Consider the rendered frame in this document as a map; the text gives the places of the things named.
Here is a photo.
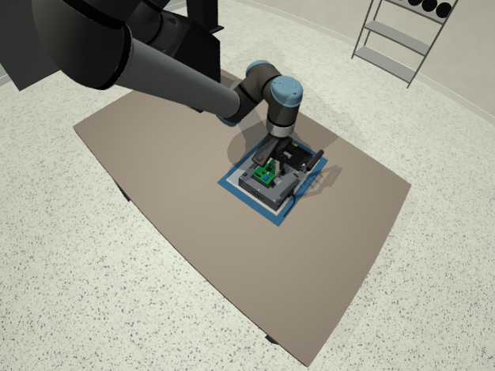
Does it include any green circuit board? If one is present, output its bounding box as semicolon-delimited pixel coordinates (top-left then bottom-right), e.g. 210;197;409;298
252;158;275;185

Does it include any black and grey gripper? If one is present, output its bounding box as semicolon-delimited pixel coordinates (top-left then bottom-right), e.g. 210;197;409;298
268;132;293;177

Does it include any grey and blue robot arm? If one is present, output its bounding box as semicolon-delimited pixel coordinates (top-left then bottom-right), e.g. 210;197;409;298
32;0;303;168

